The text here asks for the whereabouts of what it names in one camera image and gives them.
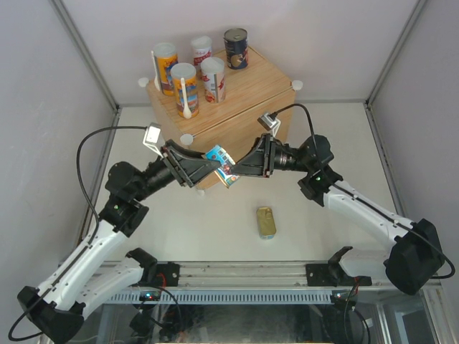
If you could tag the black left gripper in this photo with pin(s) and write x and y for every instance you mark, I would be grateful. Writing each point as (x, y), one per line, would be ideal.
(194, 166)

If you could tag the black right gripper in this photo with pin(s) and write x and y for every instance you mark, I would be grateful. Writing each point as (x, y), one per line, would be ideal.
(259, 160)

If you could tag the teal rectangular tin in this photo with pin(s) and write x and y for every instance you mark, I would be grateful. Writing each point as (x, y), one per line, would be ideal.
(224, 172)

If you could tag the blue rectangular spam tin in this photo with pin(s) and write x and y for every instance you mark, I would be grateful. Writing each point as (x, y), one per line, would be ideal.
(266, 223)

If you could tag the orange can with white spoon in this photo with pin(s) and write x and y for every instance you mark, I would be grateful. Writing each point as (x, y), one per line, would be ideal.
(184, 78)

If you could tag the orange tall can with spoon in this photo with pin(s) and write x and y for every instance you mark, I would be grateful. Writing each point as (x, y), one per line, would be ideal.
(164, 57)

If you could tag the white red tall can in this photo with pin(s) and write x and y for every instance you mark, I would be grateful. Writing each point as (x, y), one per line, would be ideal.
(201, 49)

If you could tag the silver round tin can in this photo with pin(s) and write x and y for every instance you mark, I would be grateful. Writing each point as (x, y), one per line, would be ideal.
(236, 47)

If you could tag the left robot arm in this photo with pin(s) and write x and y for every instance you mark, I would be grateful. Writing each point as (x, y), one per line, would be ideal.
(60, 304)

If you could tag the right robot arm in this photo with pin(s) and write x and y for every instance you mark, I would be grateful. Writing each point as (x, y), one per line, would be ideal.
(411, 254)

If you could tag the wooden box counter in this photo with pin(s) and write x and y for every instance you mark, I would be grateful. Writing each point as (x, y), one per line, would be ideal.
(233, 124)

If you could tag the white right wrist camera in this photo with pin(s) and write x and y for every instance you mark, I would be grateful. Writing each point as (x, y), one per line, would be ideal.
(270, 123)

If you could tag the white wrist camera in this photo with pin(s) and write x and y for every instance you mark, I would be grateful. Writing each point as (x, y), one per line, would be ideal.
(270, 123)
(151, 138)

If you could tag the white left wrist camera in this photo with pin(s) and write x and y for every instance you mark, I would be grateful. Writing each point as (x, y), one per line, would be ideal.
(151, 138)

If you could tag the black left base bracket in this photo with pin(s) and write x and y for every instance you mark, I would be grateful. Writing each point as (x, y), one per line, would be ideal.
(166, 275)

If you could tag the black base bracket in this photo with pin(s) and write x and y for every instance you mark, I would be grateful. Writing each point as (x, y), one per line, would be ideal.
(324, 275)
(166, 275)

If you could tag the aluminium frame rail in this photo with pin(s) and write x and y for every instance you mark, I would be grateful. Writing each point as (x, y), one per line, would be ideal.
(283, 275)

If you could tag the black right base bracket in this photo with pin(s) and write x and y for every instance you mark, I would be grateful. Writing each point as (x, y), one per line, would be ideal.
(324, 275)

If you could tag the grey perforated cable tray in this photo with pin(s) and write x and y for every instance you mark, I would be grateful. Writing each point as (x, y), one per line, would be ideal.
(222, 297)

